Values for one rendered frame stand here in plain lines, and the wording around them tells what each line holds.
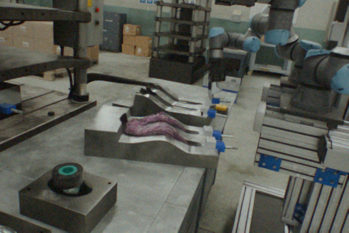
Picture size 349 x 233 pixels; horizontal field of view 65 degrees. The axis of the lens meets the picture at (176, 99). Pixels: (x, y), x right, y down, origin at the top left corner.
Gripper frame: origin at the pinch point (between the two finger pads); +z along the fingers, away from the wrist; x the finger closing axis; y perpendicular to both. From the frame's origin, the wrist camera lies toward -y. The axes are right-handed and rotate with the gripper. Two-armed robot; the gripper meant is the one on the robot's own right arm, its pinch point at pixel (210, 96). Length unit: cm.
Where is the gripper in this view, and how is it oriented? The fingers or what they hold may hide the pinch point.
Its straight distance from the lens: 146.7
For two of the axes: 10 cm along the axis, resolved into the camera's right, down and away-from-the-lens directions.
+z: -0.2, 9.9, 1.3
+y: 9.5, 0.5, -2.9
